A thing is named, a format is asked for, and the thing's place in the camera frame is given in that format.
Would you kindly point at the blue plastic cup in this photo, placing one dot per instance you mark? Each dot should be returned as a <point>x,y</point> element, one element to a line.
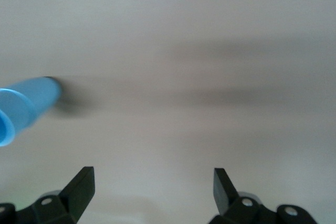
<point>43,94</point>
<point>5,129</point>

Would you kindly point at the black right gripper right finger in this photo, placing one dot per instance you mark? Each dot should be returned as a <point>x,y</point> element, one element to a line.
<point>225,197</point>

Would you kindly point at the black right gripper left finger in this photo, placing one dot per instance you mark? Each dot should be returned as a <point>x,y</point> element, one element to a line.
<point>78,197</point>

